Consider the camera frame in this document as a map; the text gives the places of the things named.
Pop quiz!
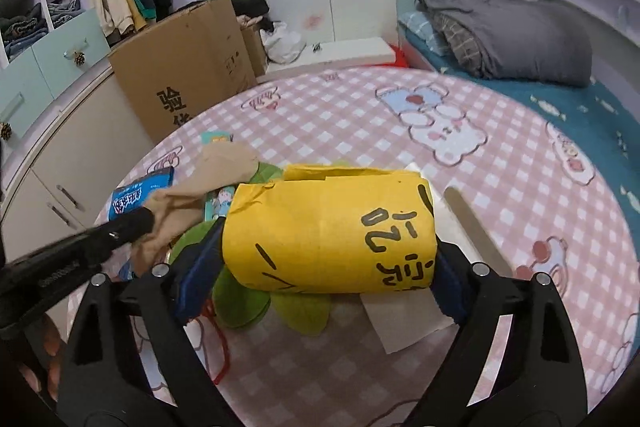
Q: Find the small teal stair drawer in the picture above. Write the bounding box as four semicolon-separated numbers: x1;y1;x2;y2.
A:
31;9;112;100

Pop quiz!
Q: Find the grey folded clothes stack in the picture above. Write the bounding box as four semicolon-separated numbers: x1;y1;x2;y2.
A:
47;0;81;28

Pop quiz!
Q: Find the dark clothes heap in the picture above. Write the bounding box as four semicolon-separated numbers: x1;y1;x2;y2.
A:
231;0;275;32

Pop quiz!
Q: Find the grey quilt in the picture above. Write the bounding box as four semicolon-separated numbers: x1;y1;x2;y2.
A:
416;0;593;88

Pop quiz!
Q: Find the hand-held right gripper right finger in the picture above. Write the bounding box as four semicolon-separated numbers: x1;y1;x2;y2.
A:
400;237;588;427

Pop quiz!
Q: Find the yellow paper box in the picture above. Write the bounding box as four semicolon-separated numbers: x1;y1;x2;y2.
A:
221;164;438;295

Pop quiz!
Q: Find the pink checked tablecloth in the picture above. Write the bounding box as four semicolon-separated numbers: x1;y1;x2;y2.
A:
107;68;640;427

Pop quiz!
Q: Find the white paper piece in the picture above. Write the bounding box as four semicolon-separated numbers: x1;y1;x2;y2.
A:
362;292;453;355

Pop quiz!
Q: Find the beige stocking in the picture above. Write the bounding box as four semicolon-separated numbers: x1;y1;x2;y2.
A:
131;142;261;275

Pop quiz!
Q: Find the large cardboard box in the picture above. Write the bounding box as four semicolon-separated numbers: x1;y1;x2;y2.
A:
108;0;258;142

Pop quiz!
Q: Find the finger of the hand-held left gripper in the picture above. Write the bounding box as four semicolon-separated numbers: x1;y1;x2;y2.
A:
65;207;157;268

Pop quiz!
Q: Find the cartoon printed wrapper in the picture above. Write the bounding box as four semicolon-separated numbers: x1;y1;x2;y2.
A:
202;184;236;223

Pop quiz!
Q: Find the white low cabinet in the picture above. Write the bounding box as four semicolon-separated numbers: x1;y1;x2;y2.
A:
0;57;156;268

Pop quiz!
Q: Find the teal printed bedsheet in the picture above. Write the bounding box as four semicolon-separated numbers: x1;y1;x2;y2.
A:
405;32;640;218

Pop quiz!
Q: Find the dark folded clothes stack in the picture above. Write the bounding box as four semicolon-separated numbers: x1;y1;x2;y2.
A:
0;4;48;58

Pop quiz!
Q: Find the red white low bench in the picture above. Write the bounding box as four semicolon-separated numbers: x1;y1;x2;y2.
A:
257;36;412;84

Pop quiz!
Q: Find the red string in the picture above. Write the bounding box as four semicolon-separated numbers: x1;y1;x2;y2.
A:
202;302;231;385

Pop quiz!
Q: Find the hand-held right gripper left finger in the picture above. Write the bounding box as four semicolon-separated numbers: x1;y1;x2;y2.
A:
56;217;241;427

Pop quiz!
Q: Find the small cardboard box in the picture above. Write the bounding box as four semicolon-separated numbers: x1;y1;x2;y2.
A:
239;24;268;78

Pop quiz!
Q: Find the blue snack packet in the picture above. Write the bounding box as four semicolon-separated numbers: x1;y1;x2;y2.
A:
107;167;176;280

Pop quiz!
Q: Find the large teal stair drawer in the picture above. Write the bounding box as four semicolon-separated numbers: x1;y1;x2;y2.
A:
0;52;56;142

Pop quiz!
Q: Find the metal cabinet door handle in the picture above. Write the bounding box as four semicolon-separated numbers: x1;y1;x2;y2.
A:
56;184;86;210
46;202;73;225

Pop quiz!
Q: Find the person's left hand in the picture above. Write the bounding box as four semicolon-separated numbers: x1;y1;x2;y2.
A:
17;314;68;405

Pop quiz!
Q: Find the white plastic bag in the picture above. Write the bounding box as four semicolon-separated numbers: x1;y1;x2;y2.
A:
260;21;307;64

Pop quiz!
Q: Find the green felt piece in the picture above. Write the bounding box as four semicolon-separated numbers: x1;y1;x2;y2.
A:
170;162;333;338

